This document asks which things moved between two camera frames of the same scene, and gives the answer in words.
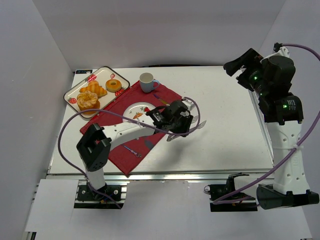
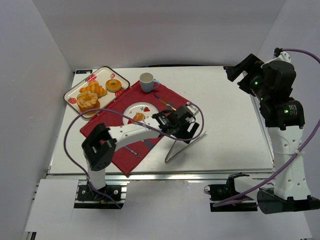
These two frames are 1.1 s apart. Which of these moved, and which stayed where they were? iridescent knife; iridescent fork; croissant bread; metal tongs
Moved: metal tongs
Stayed: croissant bread; iridescent fork; iridescent knife
